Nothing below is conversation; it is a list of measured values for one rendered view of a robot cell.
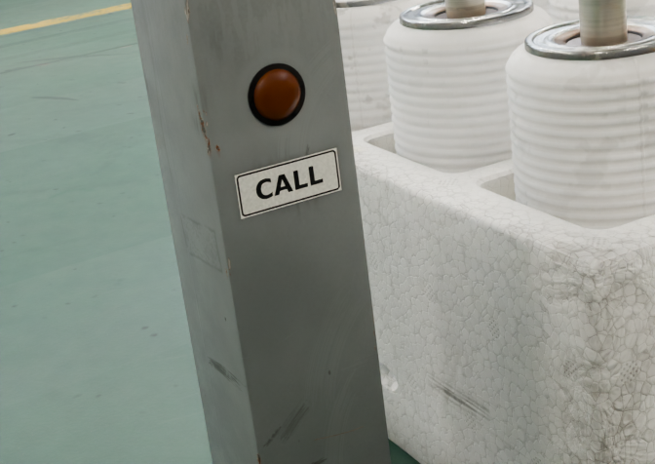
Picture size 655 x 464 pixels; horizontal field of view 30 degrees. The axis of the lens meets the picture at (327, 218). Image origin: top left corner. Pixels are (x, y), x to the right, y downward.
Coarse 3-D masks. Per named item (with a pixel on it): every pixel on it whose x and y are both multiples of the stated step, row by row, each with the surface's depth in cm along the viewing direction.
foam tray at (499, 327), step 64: (384, 128) 75; (384, 192) 67; (448, 192) 62; (512, 192) 65; (384, 256) 69; (448, 256) 62; (512, 256) 57; (576, 256) 53; (640, 256) 53; (384, 320) 71; (448, 320) 64; (512, 320) 58; (576, 320) 54; (640, 320) 54; (384, 384) 74; (448, 384) 66; (512, 384) 60; (576, 384) 55; (640, 384) 55; (448, 448) 68; (512, 448) 62; (576, 448) 56; (640, 448) 56
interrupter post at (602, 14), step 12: (588, 0) 58; (600, 0) 57; (612, 0) 57; (624, 0) 58; (588, 12) 58; (600, 12) 57; (612, 12) 57; (624, 12) 58; (588, 24) 58; (600, 24) 58; (612, 24) 58; (624, 24) 58; (588, 36) 58; (600, 36) 58; (612, 36) 58; (624, 36) 58
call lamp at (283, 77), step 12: (276, 72) 52; (288, 72) 52; (264, 84) 52; (276, 84) 52; (288, 84) 52; (264, 96) 52; (276, 96) 52; (288, 96) 52; (300, 96) 53; (264, 108) 52; (276, 108) 52; (288, 108) 52; (276, 120) 52
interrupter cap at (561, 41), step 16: (640, 16) 61; (544, 32) 61; (560, 32) 61; (576, 32) 61; (640, 32) 59; (528, 48) 58; (544, 48) 57; (560, 48) 57; (576, 48) 57; (592, 48) 57; (608, 48) 56; (624, 48) 55; (640, 48) 55
